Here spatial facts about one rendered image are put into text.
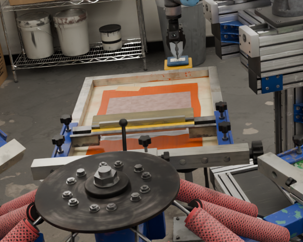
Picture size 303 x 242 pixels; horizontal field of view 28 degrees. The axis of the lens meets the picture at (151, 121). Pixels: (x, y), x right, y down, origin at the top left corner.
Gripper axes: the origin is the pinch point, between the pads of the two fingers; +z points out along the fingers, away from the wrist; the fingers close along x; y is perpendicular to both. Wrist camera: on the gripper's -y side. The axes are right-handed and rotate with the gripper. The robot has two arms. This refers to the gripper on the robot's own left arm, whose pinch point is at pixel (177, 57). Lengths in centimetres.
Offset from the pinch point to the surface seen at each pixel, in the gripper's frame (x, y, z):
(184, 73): -3.1, -20.9, 0.3
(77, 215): 17, -172, -32
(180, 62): -1.0, -4.1, 1.3
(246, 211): -17, -140, -9
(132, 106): 18.9, -45.1, 2.7
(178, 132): 0, -72, 3
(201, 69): -10.5, -20.5, -0.7
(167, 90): 4.8, -32.4, 2.8
